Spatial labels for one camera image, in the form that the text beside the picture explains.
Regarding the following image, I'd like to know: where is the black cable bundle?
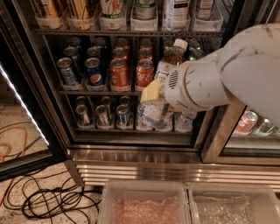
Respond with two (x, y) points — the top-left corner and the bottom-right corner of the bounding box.
(2, 166), (102, 224)

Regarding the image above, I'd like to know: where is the front blue Pepsi can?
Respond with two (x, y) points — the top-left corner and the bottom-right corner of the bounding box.
(85, 58), (105, 86)

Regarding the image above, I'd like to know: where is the clear plastic bin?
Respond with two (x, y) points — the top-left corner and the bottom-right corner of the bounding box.
(188, 183), (280, 224)
(97, 180), (191, 224)

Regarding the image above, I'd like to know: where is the middle wire shelf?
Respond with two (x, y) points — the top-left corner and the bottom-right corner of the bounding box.
(57, 90), (141, 96)

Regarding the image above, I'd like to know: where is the open glass fridge door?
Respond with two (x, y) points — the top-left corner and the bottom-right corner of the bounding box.
(0, 19), (67, 181)

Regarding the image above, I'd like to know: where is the green can behind door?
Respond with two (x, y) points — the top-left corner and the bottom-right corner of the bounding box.
(255, 118), (276, 137)

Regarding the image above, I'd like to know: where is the gold tall can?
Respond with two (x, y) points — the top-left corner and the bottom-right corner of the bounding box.
(66, 0), (95, 31)
(31, 0), (64, 30)

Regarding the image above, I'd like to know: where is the wire shelf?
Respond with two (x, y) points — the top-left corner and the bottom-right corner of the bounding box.
(57, 90), (141, 96)
(32, 28), (224, 38)

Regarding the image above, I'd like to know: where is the gold tall can left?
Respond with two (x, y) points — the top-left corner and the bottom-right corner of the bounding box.
(31, 0), (64, 30)

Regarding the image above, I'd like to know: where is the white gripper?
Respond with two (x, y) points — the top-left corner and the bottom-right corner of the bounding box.
(141, 62), (193, 111)

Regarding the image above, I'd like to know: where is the water bottle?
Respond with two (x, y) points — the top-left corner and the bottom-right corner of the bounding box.
(136, 103), (151, 131)
(175, 112), (197, 133)
(156, 116), (173, 132)

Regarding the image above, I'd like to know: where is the gold tall can right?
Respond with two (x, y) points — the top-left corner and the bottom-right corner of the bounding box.
(66, 0), (95, 31)

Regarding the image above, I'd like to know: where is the front red Coca-Cola can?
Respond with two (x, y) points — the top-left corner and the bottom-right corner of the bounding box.
(136, 59), (154, 88)

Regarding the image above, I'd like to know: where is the green orange label bottle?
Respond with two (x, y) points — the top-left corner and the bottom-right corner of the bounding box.
(100, 0), (124, 19)

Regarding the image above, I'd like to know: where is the white label plastic bottle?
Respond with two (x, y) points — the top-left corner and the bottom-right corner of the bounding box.
(163, 0), (190, 32)

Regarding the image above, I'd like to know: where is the left clear plastic bin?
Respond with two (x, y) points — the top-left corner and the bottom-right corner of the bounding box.
(97, 180), (191, 224)

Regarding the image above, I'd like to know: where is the blue label plastic bottle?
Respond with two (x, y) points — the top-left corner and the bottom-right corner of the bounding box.
(140, 38), (188, 128)

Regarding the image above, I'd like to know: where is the right clear plastic bin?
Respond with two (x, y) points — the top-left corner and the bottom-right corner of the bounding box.
(188, 183), (280, 224)

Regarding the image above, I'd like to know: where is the front water bottle right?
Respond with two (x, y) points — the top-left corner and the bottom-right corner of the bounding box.
(175, 112), (197, 133)

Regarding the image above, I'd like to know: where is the top wire shelf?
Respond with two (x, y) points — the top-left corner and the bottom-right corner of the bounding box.
(32, 28), (224, 38)

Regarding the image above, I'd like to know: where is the steel fridge base grille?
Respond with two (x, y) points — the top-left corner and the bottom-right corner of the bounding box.
(65, 149), (280, 193)

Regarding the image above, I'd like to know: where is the front silver blue can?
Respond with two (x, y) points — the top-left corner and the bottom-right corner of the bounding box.
(56, 57), (80, 86)

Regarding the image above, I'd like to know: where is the front slim blue can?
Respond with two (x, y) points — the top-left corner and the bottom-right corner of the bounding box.
(116, 104), (130, 126)

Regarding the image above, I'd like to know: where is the orange can behind door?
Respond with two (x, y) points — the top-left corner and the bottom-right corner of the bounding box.
(235, 110), (258, 134)

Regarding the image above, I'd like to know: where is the front water bottle middle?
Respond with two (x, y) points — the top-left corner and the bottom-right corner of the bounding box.
(156, 116), (173, 132)

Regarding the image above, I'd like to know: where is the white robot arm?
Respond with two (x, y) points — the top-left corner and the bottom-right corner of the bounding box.
(141, 23), (280, 127)

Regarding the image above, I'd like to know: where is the front slim can left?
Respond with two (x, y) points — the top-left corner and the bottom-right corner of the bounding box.
(75, 105), (92, 126)

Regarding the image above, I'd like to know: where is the orange extension cable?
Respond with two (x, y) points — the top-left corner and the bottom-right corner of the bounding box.
(0, 125), (28, 205)

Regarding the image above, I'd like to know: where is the front orange soda can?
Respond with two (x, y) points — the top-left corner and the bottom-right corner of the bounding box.
(110, 58), (130, 88)

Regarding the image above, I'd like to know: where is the front slim can middle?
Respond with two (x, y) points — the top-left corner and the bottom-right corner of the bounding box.
(95, 105), (111, 126)

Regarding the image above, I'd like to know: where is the front water bottle left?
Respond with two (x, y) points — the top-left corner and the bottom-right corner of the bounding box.
(136, 103), (151, 131)

